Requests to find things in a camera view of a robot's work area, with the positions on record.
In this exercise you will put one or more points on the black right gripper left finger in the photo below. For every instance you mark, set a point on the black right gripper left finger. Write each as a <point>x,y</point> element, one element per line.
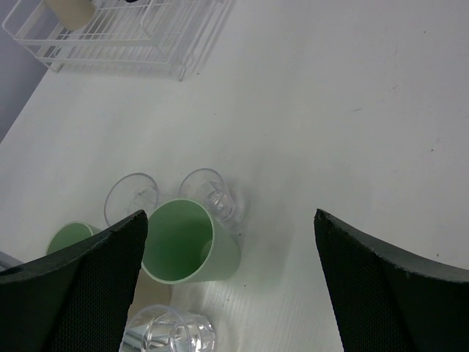
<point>75,299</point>

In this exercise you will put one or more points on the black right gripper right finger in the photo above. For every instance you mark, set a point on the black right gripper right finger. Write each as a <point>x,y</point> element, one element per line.
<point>385,298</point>

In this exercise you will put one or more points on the short green plastic cup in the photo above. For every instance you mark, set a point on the short green plastic cup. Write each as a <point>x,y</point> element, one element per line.
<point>70,234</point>

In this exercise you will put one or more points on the clear faceted glass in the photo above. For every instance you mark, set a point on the clear faceted glass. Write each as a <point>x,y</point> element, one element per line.
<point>136,191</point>
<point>162,328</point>
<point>225,199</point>

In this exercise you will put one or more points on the tall green plastic cup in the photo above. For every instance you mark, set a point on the tall green plastic cup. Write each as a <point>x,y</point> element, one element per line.
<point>186,244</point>

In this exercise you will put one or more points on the beige plastic cup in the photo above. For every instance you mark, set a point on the beige plastic cup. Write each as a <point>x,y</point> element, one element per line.
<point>72,14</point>
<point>148,292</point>

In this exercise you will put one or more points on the white wire dish rack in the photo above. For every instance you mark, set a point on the white wire dish rack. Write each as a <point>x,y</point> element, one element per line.
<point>167,39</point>

